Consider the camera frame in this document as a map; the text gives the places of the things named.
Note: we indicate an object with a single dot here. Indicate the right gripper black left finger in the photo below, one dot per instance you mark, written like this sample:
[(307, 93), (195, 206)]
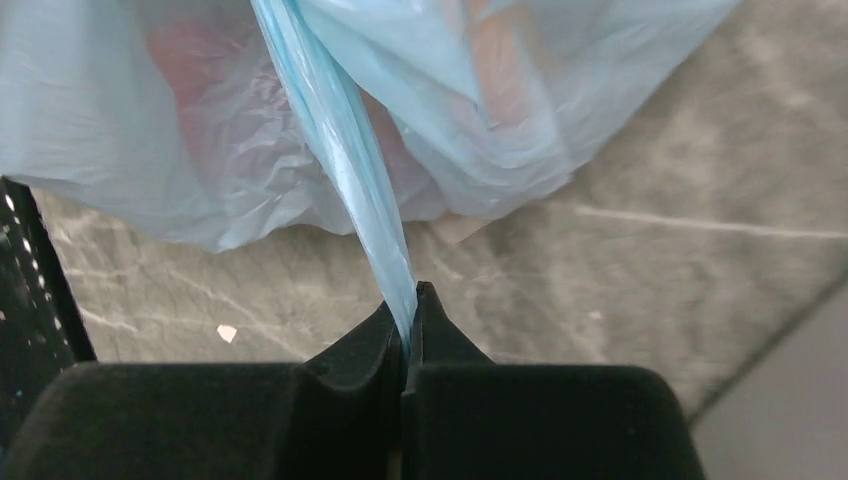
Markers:
[(331, 417)]

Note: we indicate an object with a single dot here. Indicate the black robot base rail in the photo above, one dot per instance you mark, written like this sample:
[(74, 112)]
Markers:
[(42, 331)]

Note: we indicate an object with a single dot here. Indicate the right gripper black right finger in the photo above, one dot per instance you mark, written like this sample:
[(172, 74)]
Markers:
[(464, 416)]

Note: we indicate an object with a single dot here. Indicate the light blue plastic bag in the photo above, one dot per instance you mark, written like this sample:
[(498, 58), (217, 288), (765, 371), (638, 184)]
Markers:
[(218, 122)]

